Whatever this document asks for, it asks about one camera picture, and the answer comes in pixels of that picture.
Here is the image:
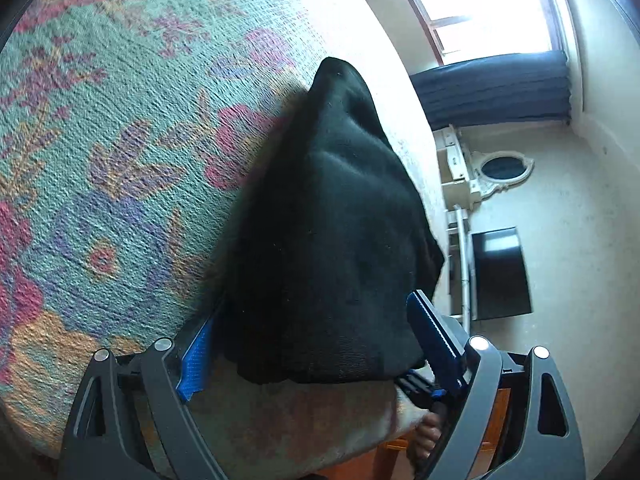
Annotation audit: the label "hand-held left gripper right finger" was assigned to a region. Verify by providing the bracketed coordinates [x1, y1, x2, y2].
[395, 290, 586, 480]

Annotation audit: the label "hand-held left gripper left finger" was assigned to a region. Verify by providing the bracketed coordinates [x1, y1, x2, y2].
[60, 305, 228, 480]

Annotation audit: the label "black pants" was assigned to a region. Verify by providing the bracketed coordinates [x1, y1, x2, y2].
[212, 56, 446, 386]

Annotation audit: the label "white low cabinet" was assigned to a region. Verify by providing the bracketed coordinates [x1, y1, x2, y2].
[444, 204, 473, 321]

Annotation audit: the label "black television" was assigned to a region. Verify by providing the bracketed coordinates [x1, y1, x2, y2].
[471, 226, 532, 322]

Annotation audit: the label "person's foot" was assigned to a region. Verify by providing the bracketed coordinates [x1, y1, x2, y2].
[407, 405, 446, 476]

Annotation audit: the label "white dresser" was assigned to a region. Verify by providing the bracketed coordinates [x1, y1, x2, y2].
[432, 124, 483, 206]

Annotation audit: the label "oval white-framed mirror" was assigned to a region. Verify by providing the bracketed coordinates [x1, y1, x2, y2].
[470, 152, 535, 196]

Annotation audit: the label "dark curtain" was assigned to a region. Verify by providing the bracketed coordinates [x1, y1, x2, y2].
[410, 52, 573, 132]

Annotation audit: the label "floral woven blanket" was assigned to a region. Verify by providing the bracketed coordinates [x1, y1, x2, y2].
[0, 0, 451, 480]

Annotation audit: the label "bright window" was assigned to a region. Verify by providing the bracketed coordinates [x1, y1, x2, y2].
[392, 0, 568, 66]

